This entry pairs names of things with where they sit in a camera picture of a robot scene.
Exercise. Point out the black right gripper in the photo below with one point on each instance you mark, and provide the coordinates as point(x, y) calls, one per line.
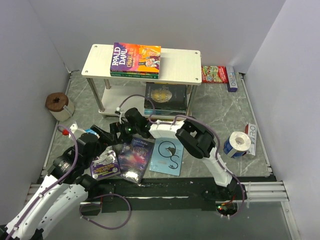
point(118, 127)

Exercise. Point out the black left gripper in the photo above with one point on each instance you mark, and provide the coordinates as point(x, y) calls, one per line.
point(106, 138)

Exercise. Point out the purple comic paperback book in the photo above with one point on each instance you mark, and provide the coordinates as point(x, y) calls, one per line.
point(106, 165)

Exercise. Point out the green Treehouse book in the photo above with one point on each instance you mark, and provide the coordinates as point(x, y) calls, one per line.
point(134, 75)

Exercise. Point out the Roald Dahl Charlie book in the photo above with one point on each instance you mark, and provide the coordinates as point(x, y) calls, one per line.
point(136, 58)

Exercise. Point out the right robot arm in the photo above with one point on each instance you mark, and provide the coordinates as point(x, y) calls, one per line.
point(196, 137)

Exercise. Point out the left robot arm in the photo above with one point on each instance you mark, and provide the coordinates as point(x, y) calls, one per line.
point(64, 186)

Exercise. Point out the blue 26-Storey Treehouse book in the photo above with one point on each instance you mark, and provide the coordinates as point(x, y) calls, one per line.
point(89, 130)

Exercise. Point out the dark purple Crusoe book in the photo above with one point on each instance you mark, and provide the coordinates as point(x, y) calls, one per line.
point(134, 158)

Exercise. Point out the brown toilet paper roll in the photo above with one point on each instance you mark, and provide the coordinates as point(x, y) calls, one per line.
point(60, 106)

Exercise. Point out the light blue cat book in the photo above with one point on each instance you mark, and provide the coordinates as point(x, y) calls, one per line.
point(167, 156)

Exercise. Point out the black Moon and Sixpence book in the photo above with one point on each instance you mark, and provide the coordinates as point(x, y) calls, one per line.
point(167, 96)

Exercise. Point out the white two-tier shelf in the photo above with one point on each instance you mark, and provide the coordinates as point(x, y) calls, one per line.
point(178, 66)

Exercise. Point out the red picture book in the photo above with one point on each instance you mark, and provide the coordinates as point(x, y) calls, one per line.
point(214, 74)

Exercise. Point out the white blue toothpaste box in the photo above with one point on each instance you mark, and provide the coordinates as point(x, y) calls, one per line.
point(232, 85)

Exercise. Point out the red and white box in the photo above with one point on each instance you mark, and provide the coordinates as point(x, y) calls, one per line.
point(252, 131)

